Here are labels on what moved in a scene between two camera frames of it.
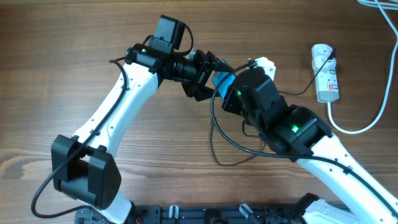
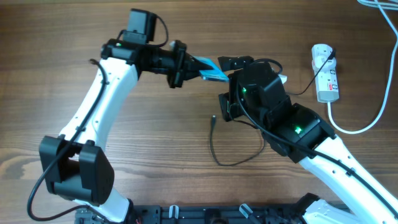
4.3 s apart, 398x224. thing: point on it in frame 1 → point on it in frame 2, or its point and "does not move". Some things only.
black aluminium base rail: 203,214 does not move
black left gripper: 203,72 → 183,61
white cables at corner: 382,4 does not move
